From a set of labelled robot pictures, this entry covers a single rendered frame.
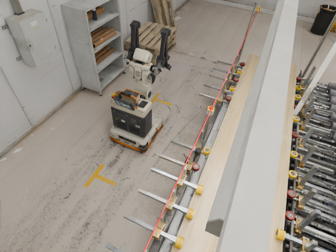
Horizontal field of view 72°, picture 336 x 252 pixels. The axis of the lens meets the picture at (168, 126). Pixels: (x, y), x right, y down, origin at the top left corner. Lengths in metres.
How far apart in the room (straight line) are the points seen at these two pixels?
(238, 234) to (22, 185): 3.42
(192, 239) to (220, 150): 0.99
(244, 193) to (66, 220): 2.90
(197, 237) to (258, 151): 1.60
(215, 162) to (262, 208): 2.01
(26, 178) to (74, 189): 0.69
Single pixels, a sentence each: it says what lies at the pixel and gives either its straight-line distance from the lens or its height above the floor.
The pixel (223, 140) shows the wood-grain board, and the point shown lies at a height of 0.90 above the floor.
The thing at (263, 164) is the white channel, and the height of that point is 2.46.
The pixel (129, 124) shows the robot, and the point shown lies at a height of 0.48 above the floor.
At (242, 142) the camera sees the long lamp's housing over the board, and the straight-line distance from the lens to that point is 0.65.
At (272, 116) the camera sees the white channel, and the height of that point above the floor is 2.46.
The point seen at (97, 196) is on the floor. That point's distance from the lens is 3.27.
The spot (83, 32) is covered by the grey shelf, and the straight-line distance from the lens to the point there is 4.06.
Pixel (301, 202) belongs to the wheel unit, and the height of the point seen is 0.90.
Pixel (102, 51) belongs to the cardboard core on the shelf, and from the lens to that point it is 4.81.
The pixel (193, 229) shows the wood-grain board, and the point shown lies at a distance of 2.09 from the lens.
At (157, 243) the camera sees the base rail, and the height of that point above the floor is 0.70.
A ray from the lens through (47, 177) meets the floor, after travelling 3.63.
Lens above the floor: 2.85
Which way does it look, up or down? 46 degrees down
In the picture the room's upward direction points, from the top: 5 degrees clockwise
